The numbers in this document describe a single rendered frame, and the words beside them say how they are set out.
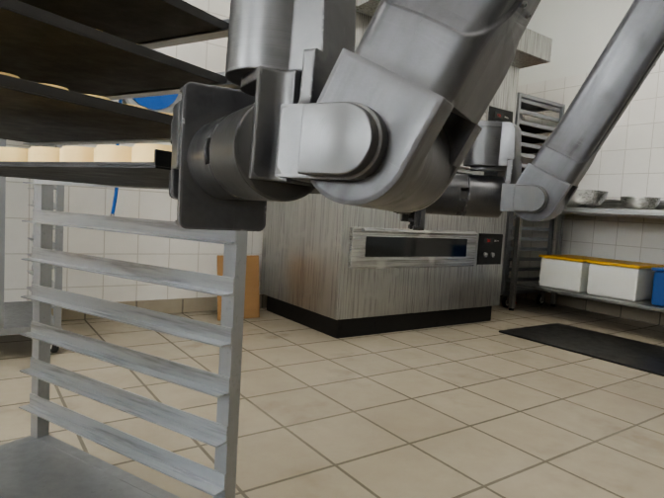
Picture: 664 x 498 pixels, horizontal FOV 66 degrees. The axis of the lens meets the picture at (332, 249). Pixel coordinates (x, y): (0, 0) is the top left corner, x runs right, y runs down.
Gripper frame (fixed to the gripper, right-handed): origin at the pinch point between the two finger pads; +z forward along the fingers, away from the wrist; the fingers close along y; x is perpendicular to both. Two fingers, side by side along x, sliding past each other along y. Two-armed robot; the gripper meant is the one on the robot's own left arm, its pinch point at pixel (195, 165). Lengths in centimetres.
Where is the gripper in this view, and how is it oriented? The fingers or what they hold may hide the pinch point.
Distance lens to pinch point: 47.5
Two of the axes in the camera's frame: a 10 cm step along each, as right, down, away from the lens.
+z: -4.8, -0.9, 8.7
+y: 0.6, -10.0, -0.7
